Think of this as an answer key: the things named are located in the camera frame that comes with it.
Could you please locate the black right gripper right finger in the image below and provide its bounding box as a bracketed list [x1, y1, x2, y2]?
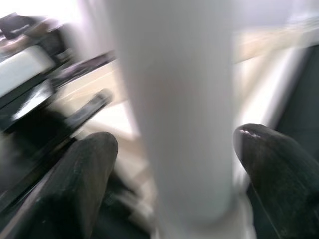
[233, 123, 319, 239]

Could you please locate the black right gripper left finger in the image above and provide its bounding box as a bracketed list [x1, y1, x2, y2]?
[0, 131, 119, 239]

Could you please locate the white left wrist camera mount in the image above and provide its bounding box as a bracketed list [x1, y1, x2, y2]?
[0, 46, 57, 84]

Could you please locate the white plastic table top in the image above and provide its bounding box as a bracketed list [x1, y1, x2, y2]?
[49, 14, 312, 239]

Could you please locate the white plastic table leg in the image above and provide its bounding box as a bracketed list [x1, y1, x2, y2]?
[107, 0, 257, 239]

